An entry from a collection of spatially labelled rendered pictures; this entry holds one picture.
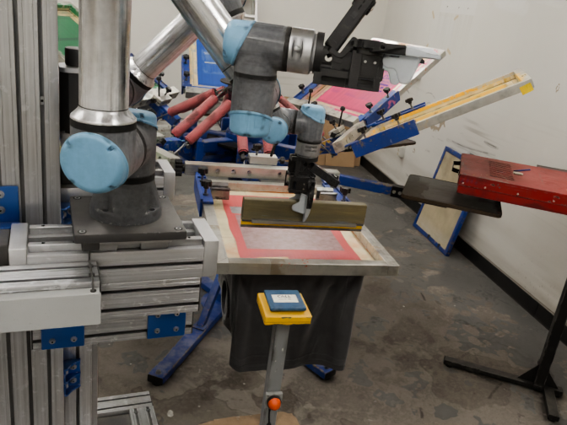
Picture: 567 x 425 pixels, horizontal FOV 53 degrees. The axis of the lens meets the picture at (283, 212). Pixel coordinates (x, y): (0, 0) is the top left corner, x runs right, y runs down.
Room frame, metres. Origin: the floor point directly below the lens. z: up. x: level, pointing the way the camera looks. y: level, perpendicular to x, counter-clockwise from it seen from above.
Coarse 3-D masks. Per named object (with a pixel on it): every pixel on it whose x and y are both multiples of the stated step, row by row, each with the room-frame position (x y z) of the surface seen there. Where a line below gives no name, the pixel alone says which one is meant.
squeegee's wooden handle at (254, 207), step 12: (252, 204) 1.66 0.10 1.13; (264, 204) 1.67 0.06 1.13; (276, 204) 1.68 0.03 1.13; (288, 204) 1.69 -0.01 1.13; (312, 204) 1.71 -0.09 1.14; (324, 204) 1.72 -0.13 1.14; (336, 204) 1.73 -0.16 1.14; (348, 204) 1.74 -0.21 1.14; (360, 204) 1.75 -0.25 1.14; (240, 216) 1.67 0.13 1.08; (252, 216) 1.66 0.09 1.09; (264, 216) 1.67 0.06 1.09; (276, 216) 1.68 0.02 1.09; (288, 216) 1.69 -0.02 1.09; (300, 216) 1.70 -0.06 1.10; (312, 216) 1.71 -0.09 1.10; (324, 216) 1.72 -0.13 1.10; (336, 216) 1.73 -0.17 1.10; (348, 216) 1.74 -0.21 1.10; (360, 216) 1.75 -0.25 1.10
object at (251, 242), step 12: (228, 204) 2.10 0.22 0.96; (240, 204) 2.12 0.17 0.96; (228, 216) 1.97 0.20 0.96; (240, 228) 1.87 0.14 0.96; (252, 228) 1.89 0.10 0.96; (264, 228) 1.90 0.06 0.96; (240, 240) 1.76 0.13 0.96; (252, 240) 1.78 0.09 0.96; (264, 240) 1.79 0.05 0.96; (276, 240) 1.80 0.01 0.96; (288, 240) 1.82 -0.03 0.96; (240, 252) 1.67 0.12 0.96; (252, 252) 1.68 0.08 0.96; (264, 252) 1.69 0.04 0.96; (276, 252) 1.71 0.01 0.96; (288, 252) 1.72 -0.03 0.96
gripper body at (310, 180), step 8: (296, 160) 1.68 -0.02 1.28; (304, 160) 1.68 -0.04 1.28; (312, 160) 1.68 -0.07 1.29; (288, 168) 1.71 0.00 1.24; (296, 168) 1.69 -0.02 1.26; (304, 168) 1.70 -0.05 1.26; (296, 176) 1.68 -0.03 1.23; (304, 176) 1.69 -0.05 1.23; (312, 176) 1.70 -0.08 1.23; (288, 184) 1.71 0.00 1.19; (296, 184) 1.67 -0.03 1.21; (304, 184) 1.68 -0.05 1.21; (296, 192) 1.67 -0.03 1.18; (304, 192) 1.68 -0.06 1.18
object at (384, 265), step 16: (272, 192) 2.31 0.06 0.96; (288, 192) 2.33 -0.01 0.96; (208, 208) 1.93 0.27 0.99; (208, 224) 1.78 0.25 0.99; (368, 240) 1.83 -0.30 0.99; (224, 256) 1.55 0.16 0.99; (384, 256) 1.71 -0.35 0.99; (224, 272) 1.51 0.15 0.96; (240, 272) 1.52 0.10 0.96; (256, 272) 1.54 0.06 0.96; (272, 272) 1.55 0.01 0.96; (288, 272) 1.56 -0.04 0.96; (304, 272) 1.57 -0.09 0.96; (320, 272) 1.59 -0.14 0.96; (336, 272) 1.60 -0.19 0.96; (352, 272) 1.61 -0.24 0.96; (368, 272) 1.63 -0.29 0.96; (384, 272) 1.64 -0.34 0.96
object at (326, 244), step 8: (288, 232) 1.89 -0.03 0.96; (296, 232) 1.90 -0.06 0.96; (304, 232) 1.91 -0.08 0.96; (312, 232) 1.92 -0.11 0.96; (320, 232) 1.93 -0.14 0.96; (328, 232) 1.94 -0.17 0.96; (336, 232) 1.95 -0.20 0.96; (296, 240) 1.83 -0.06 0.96; (304, 240) 1.83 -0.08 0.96; (312, 240) 1.84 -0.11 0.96; (320, 240) 1.85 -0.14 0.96; (328, 240) 1.86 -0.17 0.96; (336, 240) 1.87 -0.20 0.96; (344, 240) 1.88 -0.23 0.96; (296, 248) 1.76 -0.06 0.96; (304, 248) 1.77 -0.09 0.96; (312, 248) 1.78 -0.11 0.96; (320, 248) 1.79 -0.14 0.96; (328, 248) 1.80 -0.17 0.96; (336, 248) 1.81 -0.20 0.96; (344, 248) 1.82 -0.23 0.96; (304, 256) 1.70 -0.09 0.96; (312, 256) 1.71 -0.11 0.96; (320, 256) 1.72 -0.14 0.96; (328, 256) 1.73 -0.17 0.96; (336, 256) 1.74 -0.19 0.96; (344, 256) 1.74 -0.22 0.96; (352, 256) 1.75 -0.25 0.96
